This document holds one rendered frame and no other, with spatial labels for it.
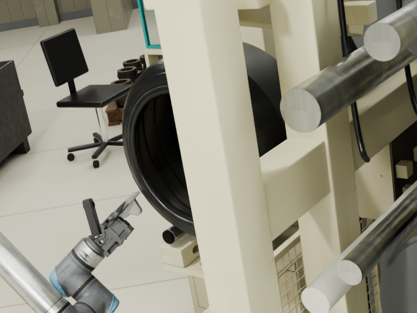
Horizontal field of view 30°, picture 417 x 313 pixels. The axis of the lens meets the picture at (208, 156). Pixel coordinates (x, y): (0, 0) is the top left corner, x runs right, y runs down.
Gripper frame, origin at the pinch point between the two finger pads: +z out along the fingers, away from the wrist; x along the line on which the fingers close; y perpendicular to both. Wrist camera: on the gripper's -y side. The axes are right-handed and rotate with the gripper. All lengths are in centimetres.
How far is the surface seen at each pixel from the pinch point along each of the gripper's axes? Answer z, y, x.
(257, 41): 58, -4, -1
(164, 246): -6.2, 17.5, -2.2
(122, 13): 53, -217, -816
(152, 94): 25.5, -13.6, 20.1
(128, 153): 7.8, -8.8, 5.2
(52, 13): -17, -324, -946
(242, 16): 51, -5, 72
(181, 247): -2.6, 21.3, -0.2
